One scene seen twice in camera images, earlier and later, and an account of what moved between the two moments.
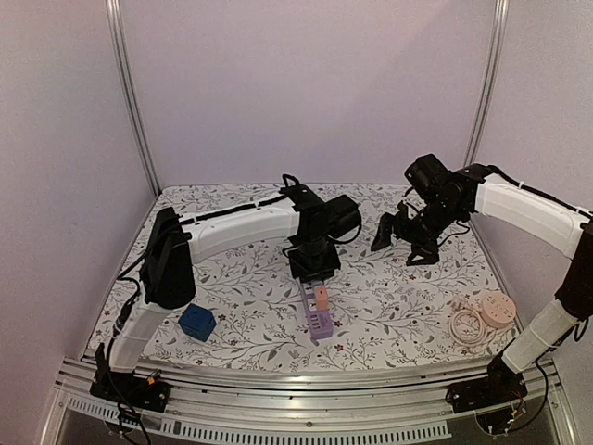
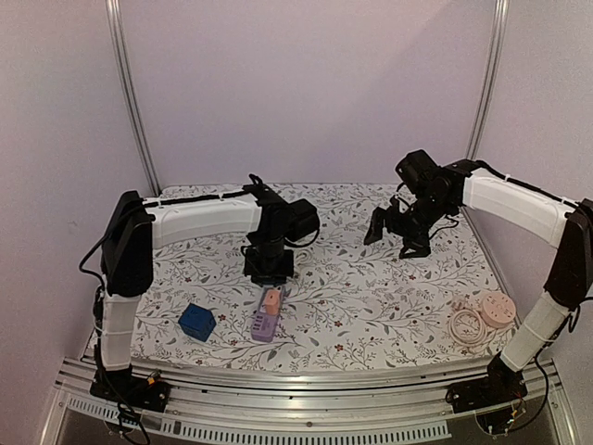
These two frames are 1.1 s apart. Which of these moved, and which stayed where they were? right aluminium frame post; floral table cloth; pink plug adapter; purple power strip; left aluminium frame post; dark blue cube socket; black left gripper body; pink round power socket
Moved: purple power strip; black left gripper body; pink plug adapter
Stayed: pink round power socket; left aluminium frame post; dark blue cube socket; floral table cloth; right aluminium frame post
